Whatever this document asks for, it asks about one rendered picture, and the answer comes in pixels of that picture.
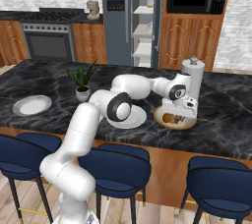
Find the pale bottle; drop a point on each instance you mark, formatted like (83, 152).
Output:
(150, 0)

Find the green plant in white pot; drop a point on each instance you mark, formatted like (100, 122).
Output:
(82, 80)

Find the white plate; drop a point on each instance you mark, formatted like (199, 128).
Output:
(138, 118)

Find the steel range with oven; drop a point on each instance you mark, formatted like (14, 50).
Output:
(49, 38)

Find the wooden kitchen island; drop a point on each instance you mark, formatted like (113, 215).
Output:
(165, 179)

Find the grey white bowl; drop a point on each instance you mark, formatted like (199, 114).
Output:
(32, 105)

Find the tall wooden cupboard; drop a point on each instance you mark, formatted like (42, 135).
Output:
(190, 41)

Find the orange chicken drumstick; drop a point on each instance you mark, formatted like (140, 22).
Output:
(168, 118)

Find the grey blue fridge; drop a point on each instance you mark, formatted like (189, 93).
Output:
(116, 38)

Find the open grey fridge door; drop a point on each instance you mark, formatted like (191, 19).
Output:
(158, 21)

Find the white canister with grey knob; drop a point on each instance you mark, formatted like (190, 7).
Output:
(193, 74)

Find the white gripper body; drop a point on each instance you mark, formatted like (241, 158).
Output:
(174, 108)

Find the wooden base cupboard run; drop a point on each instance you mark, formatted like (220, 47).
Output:
(11, 43)
(89, 43)

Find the tan plate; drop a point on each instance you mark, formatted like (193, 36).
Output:
(183, 124)

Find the closed grey fridge door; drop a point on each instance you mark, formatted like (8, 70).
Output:
(114, 34)

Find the blue bar stool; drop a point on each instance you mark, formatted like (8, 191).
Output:
(118, 172)
(220, 185)
(23, 156)

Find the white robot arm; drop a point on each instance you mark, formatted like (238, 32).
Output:
(82, 129)

